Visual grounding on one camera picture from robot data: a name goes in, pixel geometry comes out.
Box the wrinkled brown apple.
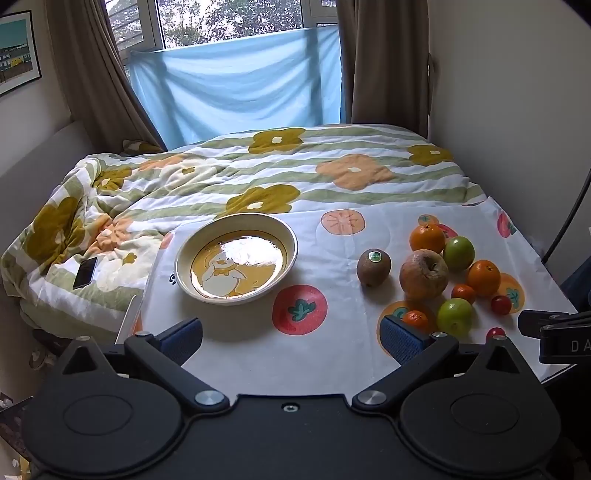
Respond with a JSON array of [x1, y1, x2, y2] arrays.
[[399, 249, 450, 302]]

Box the large orange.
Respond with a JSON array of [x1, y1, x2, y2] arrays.
[[466, 260, 502, 297], [409, 223, 446, 254]]

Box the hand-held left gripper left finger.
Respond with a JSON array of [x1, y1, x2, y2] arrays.
[[55, 318, 230, 414]]

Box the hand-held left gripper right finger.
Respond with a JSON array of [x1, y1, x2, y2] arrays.
[[352, 315, 539, 414]]

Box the black smartphone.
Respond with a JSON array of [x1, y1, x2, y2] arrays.
[[72, 257, 99, 291]]

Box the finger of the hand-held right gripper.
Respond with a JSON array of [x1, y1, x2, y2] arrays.
[[518, 310, 579, 337]]

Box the light blue window cloth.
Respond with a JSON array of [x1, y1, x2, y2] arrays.
[[126, 25, 345, 151]]

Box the person's blue jeans leg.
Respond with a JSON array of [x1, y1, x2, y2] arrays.
[[558, 258, 591, 315]]

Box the window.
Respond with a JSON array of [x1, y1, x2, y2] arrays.
[[104, 0, 340, 65]]

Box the floral striped blanket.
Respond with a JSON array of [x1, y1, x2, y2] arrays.
[[0, 124, 488, 333]]

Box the framed wall poster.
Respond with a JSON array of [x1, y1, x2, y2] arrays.
[[0, 10, 42, 97]]

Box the brown curtain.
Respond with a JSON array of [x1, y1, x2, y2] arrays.
[[336, 0, 432, 139], [44, 0, 164, 151]]

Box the brown kiwi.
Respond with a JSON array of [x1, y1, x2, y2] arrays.
[[357, 248, 392, 288]]

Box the duck print ceramic plate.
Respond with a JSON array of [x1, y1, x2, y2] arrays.
[[174, 213, 298, 305]]

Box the green apple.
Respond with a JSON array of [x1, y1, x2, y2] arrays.
[[443, 236, 476, 272], [437, 298, 474, 337]]

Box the black cable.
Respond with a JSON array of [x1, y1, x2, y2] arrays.
[[542, 168, 591, 264]]

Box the white fruit print cloth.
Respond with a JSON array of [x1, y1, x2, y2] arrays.
[[115, 196, 580, 395]]

